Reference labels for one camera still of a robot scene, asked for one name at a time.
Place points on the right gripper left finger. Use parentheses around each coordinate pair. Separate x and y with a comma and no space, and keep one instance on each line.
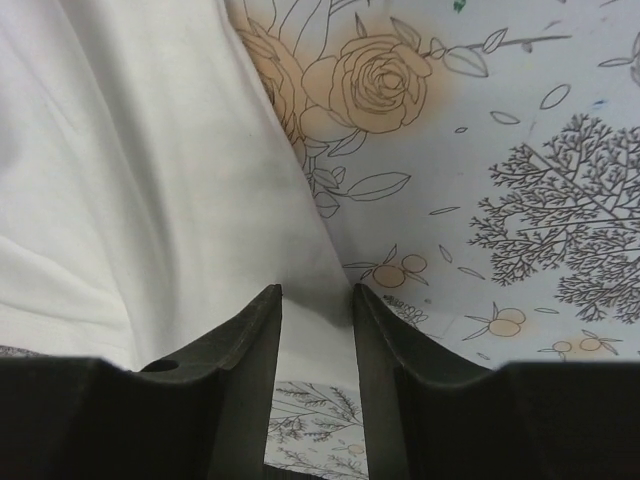
(210,417)

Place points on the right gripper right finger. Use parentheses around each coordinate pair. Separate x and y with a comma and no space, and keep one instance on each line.
(426,411)

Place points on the white t-shirt with daisy print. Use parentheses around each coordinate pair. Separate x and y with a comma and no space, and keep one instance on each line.
(148,192)

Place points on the floral patterned table mat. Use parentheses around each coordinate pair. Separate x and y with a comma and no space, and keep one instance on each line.
(477,166)

